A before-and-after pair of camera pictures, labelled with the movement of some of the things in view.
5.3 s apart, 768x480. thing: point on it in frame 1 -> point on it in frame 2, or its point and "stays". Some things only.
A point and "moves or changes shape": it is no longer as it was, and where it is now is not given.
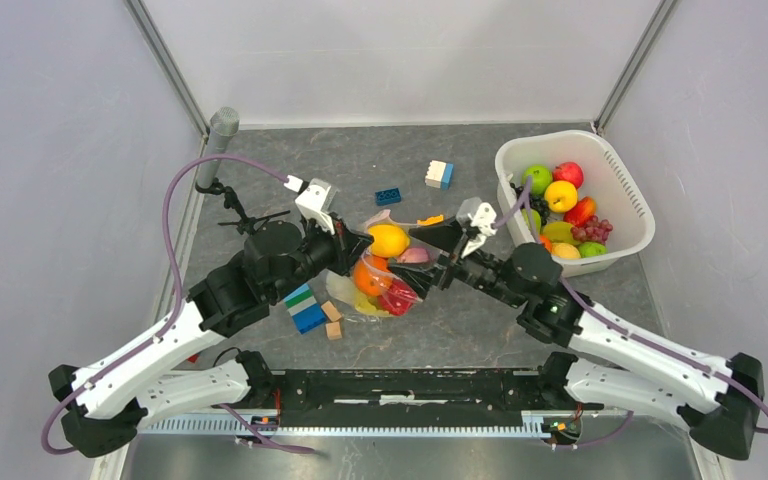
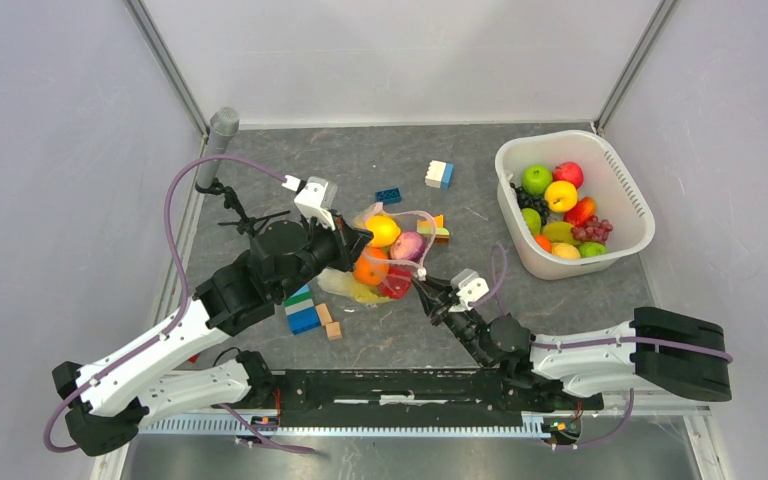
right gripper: x=444 y=236 -> x=437 y=302
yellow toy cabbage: x=367 y=304 -> x=341 y=282
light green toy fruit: x=536 y=219 stays
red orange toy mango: x=581 y=212 stays
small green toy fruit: x=591 y=249 stays
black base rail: x=450 y=397 stays
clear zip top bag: x=371 y=292 moves or changes shape
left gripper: x=346 y=244 stays
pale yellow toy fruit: x=565 y=250 stays
